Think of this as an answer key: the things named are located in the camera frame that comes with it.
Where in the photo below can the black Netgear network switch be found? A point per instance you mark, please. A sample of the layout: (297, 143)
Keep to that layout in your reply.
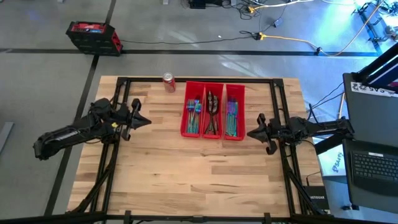
(317, 197)

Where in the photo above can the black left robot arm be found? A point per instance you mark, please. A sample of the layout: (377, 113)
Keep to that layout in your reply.
(68, 137)

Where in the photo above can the grey power adapter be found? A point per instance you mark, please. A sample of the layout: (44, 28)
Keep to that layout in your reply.
(278, 22)

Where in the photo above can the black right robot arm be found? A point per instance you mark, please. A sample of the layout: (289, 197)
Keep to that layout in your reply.
(317, 127)

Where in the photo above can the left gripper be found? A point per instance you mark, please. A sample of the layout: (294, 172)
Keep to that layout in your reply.
(129, 119)

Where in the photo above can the black laptop with keyboard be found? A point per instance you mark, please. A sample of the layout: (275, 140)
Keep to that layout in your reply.
(373, 168)

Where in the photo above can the grey laptop with sticker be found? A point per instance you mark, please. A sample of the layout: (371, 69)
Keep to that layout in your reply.
(370, 118)

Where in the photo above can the black aluminium table frame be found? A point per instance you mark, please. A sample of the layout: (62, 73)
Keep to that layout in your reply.
(199, 80)

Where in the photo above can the red plastic bin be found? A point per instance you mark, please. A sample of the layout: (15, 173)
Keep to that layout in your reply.
(242, 93)
(185, 93)
(221, 90)

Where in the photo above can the black and red toolbox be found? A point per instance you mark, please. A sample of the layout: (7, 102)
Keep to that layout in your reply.
(93, 39)

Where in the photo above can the red soda can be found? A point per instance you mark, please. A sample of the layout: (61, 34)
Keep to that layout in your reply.
(169, 83)

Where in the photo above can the black floor stand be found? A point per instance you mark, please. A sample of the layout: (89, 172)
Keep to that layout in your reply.
(367, 21)

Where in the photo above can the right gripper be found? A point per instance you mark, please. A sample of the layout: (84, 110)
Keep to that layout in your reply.
(272, 130)

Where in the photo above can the white printed carton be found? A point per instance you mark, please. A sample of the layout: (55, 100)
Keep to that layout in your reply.
(331, 163)

